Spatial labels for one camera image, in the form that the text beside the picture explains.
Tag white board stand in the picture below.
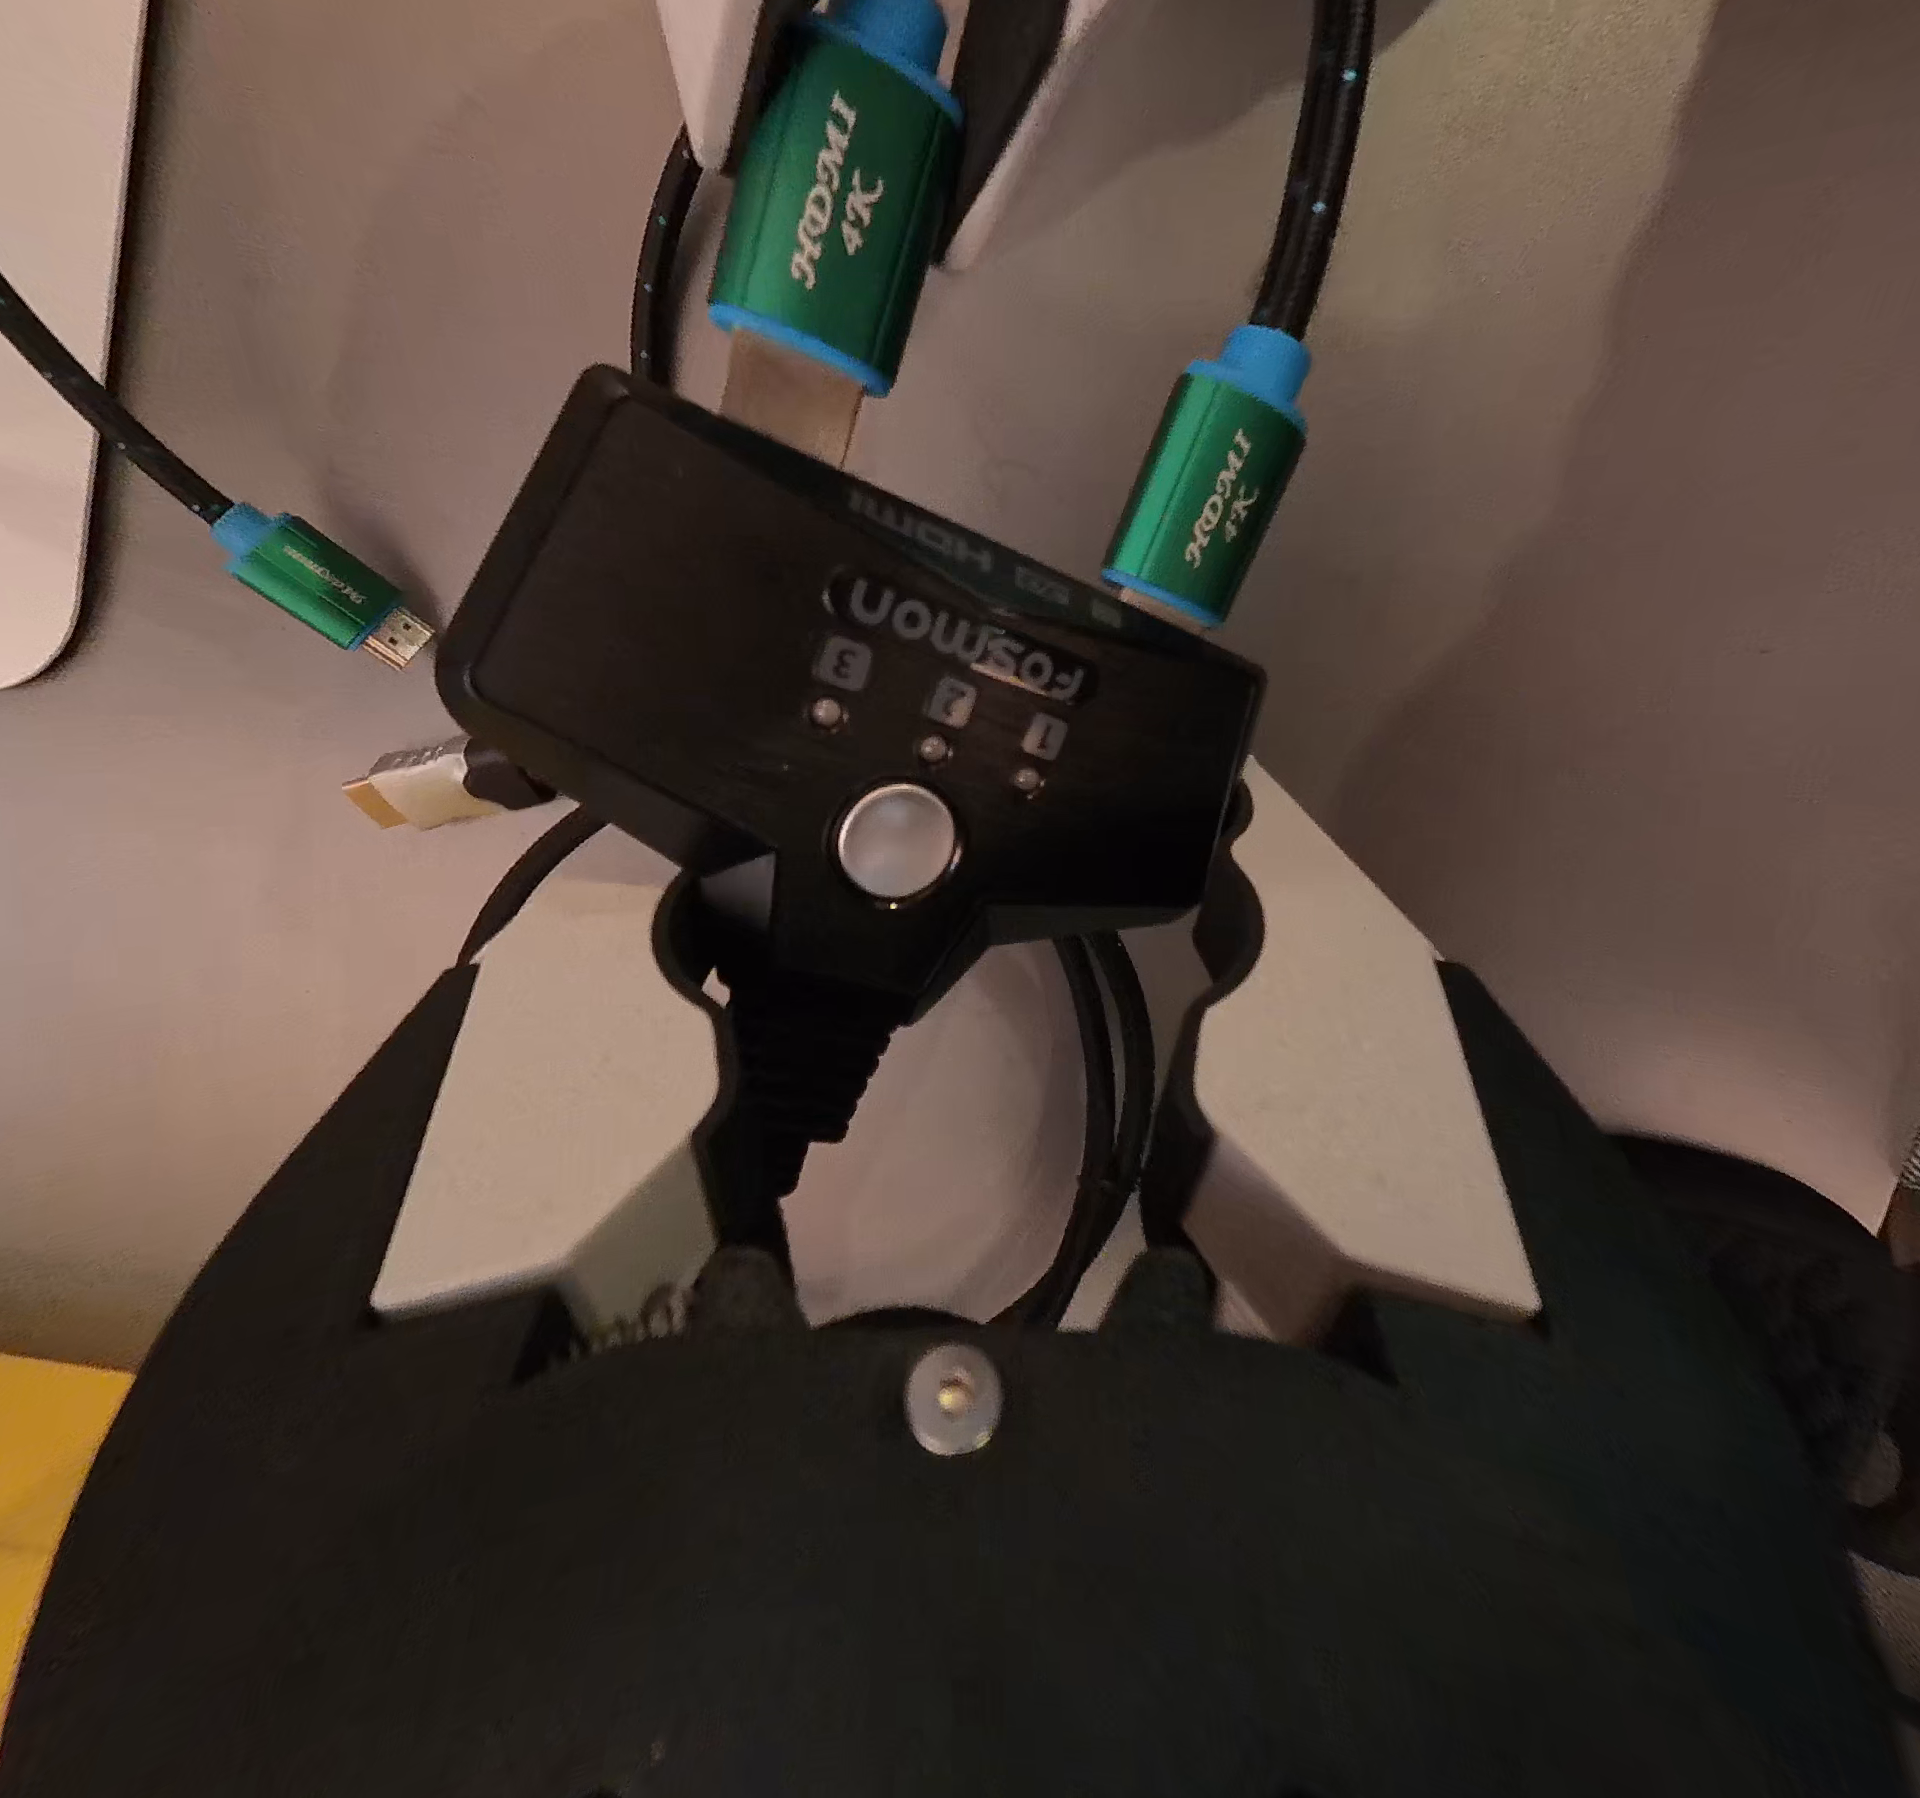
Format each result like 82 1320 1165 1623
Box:
0 0 162 692

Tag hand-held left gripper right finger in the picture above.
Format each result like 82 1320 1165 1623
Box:
1135 763 1550 1347

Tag black HDMI switch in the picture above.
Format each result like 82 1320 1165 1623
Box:
336 361 1266 1339

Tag green plug braided HDMI cable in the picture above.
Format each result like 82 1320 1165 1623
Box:
1099 0 1387 633
0 270 440 677
703 0 985 468
634 131 714 396

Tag yellow plastic bin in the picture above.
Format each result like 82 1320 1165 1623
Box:
0 1352 139 1582

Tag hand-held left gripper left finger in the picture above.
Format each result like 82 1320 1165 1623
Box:
368 873 801 1347

